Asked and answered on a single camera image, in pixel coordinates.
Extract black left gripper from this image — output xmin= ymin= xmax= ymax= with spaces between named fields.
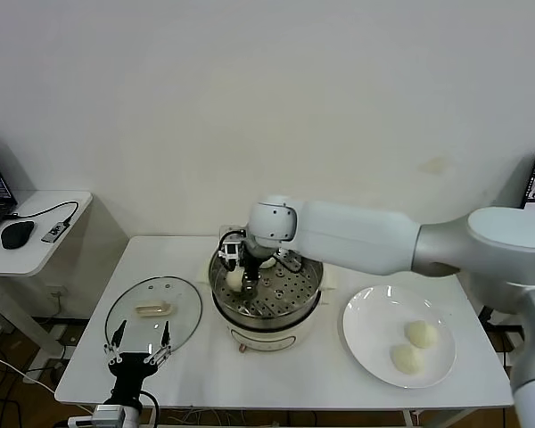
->
xmin=102 ymin=319 xmax=174 ymax=405

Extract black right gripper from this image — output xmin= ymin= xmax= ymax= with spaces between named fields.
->
xmin=221 ymin=247 xmax=263 ymax=298

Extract round glass pot lid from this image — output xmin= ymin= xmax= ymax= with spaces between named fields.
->
xmin=105 ymin=276 xmax=204 ymax=361

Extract perforated steel steamer basket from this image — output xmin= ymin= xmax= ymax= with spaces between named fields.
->
xmin=208 ymin=227 xmax=325 ymax=323

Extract white side table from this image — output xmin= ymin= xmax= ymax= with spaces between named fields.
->
xmin=0 ymin=191 xmax=95 ymax=371

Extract round white plate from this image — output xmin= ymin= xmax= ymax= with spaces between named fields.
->
xmin=342 ymin=284 xmax=457 ymax=389

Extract grey usb hub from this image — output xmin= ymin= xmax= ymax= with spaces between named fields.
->
xmin=42 ymin=219 xmax=70 ymax=244

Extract black computer mouse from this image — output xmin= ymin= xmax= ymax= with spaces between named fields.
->
xmin=2 ymin=221 xmax=37 ymax=251

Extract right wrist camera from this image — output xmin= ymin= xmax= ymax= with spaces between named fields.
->
xmin=219 ymin=240 xmax=243 ymax=264

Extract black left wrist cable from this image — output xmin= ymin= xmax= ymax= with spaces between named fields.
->
xmin=140 ymin=391 xmax=161 ymax=428

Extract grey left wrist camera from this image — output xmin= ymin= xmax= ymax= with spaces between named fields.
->
xmin=91 ymin=403 xmax=128 ymax=428

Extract white floor cable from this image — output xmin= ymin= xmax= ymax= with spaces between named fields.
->
xmin=0 ymin=345 xmax=57 ymax=393

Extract black usb hub cable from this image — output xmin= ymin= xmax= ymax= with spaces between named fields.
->
xmin=8 ymin=201 xmax=80 ymax=224

